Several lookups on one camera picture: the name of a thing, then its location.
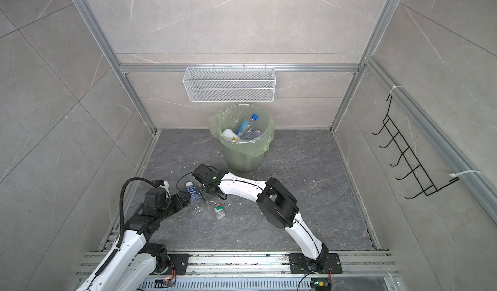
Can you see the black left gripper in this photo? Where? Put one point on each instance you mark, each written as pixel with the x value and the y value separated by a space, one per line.
pixel 179 205

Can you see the small bottle blue label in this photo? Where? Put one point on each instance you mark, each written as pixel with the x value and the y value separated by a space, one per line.
pixel 195 198

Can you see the clear plastic cup bottle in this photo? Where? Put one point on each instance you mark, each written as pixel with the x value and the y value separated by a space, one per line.
pixel 207 200

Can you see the small bottle green red label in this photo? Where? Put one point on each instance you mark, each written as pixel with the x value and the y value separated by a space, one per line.
pixel 219 211

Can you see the clear bottle yellow label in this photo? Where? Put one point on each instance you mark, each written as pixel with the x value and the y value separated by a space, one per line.
pixel 231 135

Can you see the clear bottle blue cap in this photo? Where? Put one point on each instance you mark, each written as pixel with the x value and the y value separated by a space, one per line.
pixel 246 126

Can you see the purple Ganten water bottle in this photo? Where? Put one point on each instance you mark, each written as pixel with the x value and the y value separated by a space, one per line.
pixel 252 135

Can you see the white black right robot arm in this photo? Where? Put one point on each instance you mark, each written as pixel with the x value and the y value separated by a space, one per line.
pixel 276 203

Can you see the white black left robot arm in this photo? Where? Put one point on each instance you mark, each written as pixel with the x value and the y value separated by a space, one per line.
pixel 134 262

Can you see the grey mesh waste bin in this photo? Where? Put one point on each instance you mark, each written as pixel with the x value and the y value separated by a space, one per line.
pixel 243 157

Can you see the green plastic bin liner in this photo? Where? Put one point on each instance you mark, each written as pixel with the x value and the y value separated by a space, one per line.
pixel 232 116

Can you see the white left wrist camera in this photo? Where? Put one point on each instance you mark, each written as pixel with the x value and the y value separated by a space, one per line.
pixel 163 184

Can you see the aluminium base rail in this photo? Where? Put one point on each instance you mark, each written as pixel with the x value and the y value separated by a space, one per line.
pixel 269 271

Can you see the white wire mesh shelf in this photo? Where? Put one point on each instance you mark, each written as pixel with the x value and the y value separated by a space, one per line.
pixel 230 84

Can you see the aluminium frame rail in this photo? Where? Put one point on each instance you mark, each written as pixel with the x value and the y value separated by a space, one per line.
pixel 104 45

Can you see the black wire hook rack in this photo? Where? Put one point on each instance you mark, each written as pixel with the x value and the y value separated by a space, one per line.
pixel 408 156

